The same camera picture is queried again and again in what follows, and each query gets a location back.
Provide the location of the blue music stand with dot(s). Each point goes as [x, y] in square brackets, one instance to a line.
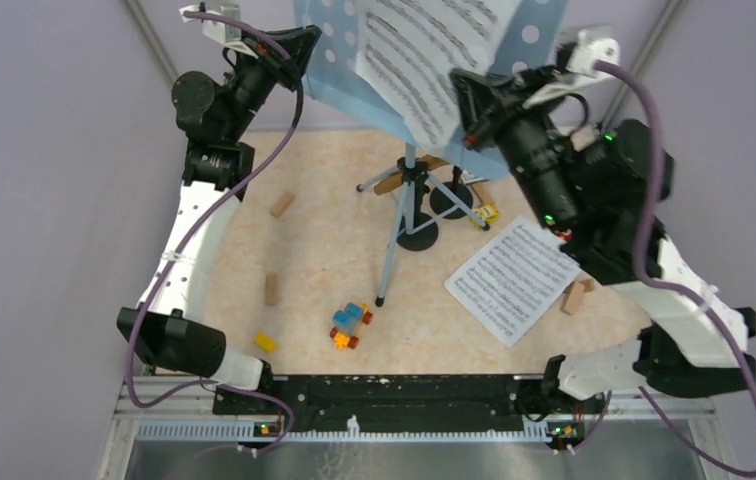
[332, 80]

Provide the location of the small wooden block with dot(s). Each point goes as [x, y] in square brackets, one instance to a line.
[271, 290]

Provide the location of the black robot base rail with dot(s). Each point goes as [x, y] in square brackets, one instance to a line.
[406, 403]

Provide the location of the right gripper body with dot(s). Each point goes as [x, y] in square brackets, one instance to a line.
[529, 132]

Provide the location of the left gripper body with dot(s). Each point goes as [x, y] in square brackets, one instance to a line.
[250, 80]

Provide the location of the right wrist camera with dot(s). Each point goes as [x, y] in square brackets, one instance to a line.
[578, 50]

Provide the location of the light wooden block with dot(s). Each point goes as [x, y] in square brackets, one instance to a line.
[281, 204]

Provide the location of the wooden block pair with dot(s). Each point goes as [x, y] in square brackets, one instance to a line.
[573, 295]

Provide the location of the sheet music page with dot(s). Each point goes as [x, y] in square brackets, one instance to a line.
[514, 279]
[407, 48]

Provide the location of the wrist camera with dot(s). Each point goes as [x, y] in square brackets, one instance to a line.
[578, 50]
[227, 35]

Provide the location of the toy block car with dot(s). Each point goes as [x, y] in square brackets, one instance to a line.
[346, 324]

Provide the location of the yellow toy brick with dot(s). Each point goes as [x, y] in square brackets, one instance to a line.
[264, 342]

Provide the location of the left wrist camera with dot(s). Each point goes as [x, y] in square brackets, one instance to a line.
[227, 35]

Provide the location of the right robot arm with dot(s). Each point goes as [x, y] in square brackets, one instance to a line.
[601, 200]

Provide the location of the yellow owl toy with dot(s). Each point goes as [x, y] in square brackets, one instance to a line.
[488, 213]

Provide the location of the black microphone stand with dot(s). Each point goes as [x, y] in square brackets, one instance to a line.
[450, 200]

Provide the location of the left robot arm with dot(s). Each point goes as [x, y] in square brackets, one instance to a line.
[165, 329]

